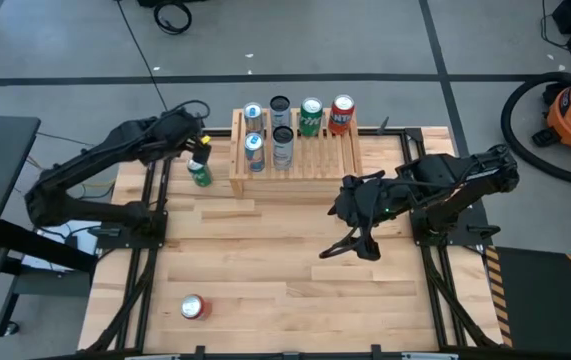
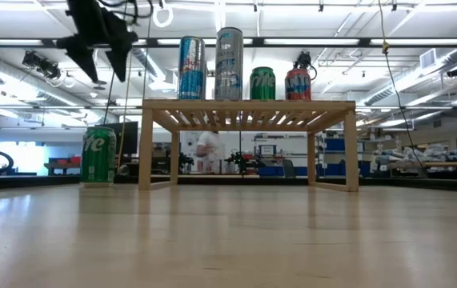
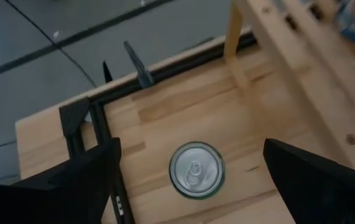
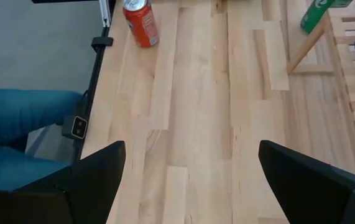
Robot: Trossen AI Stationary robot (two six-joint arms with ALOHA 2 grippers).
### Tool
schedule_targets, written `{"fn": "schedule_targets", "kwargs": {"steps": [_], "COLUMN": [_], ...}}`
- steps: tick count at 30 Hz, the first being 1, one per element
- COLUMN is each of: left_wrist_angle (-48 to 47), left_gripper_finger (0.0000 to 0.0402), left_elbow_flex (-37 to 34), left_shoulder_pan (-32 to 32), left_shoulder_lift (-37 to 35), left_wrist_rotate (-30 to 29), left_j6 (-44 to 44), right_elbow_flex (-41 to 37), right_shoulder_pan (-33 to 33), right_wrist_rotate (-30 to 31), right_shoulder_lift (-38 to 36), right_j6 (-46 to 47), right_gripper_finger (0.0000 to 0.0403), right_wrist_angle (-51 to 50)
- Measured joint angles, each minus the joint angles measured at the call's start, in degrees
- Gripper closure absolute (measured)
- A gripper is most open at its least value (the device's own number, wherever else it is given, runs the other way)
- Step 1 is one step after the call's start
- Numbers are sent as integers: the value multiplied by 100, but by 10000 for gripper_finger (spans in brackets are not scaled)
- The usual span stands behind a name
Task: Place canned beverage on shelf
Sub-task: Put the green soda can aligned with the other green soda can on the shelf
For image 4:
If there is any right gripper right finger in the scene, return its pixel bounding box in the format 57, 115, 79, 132
257, 139, 355, 224

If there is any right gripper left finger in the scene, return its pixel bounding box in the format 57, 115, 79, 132
0, 140, 126, 224

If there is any green Sprite can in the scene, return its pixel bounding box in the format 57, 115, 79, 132
300, 0, 354, 34

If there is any orange Fanta can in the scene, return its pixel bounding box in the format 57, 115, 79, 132
122, 0, 160, 49

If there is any black table control box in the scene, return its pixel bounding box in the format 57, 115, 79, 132
61, 114, 88, 140

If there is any person's leg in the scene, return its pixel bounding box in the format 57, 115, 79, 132
0, 89, 83, 191

